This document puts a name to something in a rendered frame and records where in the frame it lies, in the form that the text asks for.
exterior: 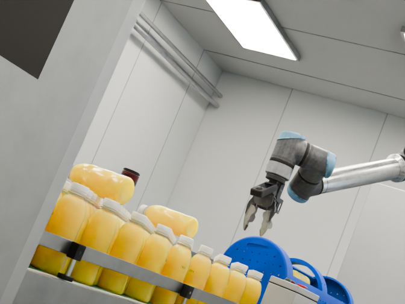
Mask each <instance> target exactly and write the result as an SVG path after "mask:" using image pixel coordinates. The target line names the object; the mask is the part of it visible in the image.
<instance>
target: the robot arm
mask: <svg viewBox="0 0 405 304"><path fill-rule="evenodd" d="M305 140H306V138H305V136H303V135H301V134H299V133H296V132H293V131H282V132H281V133H280V135H279V137H278V139H277V142H276V145H275V147H274V150H273V152H272V154H271V157H270V160H269V162H268V164H267V167H266V169H265V173H266V178H267V179H268V180H269V181H268V182H264V183H261V184H259V185H257V186H255V187H253V188H251V190H250V195H253V197H252V198H251V199H250V201H249V202H248V204H247V206H246V211H245V217H244V221H243V229H244V231H245V230H246V228H247V227H248V224H249V223H250V222H253V221H254V219H255V214H256V212H257V210H258V208H260V209H263V210H265V212H264V213H263V221H262V226H261V228H260V236H263V235H264V234H265V232H266V231H267V229H271V228H272V221H271V219H272V217H273V216H274V215H275V213H276V214H279V211H280V209H281V206H282V204H283V200H282V199H281V198H280V197H281V194H282V192H283V189H284V186H285V182H286V181H289V179H290V177H291V175H292V171H293V170H294V167H295V165H297V166H300V168H299V169H298V171H297V172H296V174H295V175H294V177H293V179H292V180H291V181H290V182H289V185H288V187H287V193H288V194H289V196H290V198H291V199H293V200H294V201H296V202H298V203H305V202H307V201H308V200H309V198H310V197H313V196H316V195H320V194H325V193H328V192H334V191H340V190H343V189H349V188H355V187H358V186H364V185H370V184H373V183H379V182H385V181H388V180H390V181H392V182H395V183H399V182H403V181H405V147H404V148H403V149H402V150H401V151H399V152H397V153H395V154H391V155H389V156H388V157H387V158H386V159H384V160H377V161H373V162H367V163H360V164H356V165H350V166H343V167H339V168H334V167H335V164H336V155H335V154H333V153H331V152H329V151H327V150H325V149H322V148H320V147H317V146H316V145H313V144H311V143H308V142H306V141H305ZM280 204H281V205H280ZM279 205H280V208H279V210H278V207H279Z"/></svg>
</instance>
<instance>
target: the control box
mask: <svg viewBox="0 0 405 304"><path fill-rule="evenodd" d="M318 300H319V296H318V295H316V294H313V293H312V292H310V291H308V290H306V289H304V288H302V287H300V286H299V285H295V284H293V283H291V282H288V281H286V280H283V279H280V278H277V277H275V276H271V278H270V280H269V283H268V286H267V288H266V291H265V293H264V296H263V299H262V301H261V303H260V304H317V301H318Z"/></svg>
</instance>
